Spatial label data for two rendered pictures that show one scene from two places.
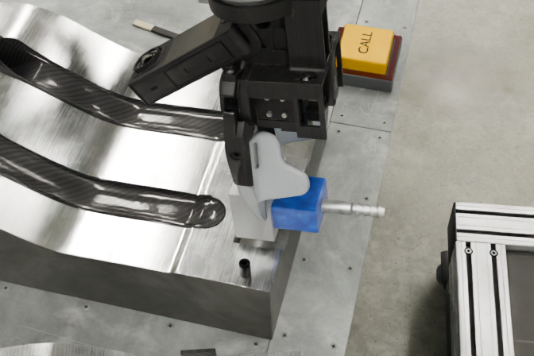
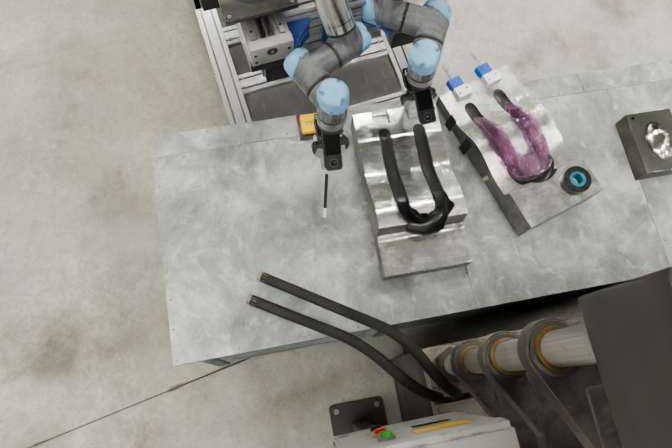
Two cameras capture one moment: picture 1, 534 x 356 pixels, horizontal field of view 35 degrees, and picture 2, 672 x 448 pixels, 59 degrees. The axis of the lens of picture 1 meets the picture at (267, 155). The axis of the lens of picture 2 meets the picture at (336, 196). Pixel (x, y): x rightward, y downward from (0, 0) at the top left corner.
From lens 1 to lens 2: 160 cm
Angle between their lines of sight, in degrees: 52
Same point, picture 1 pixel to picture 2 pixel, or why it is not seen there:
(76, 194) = (428, 169)
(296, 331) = not seen: hidden behind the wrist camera
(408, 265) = not seen: hidden behind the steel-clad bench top
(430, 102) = (142, 208)
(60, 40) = (383, 198)
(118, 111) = (392, 175)
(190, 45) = (428, 98)
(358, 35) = (307, 125)
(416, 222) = not seen: hidden behind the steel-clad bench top
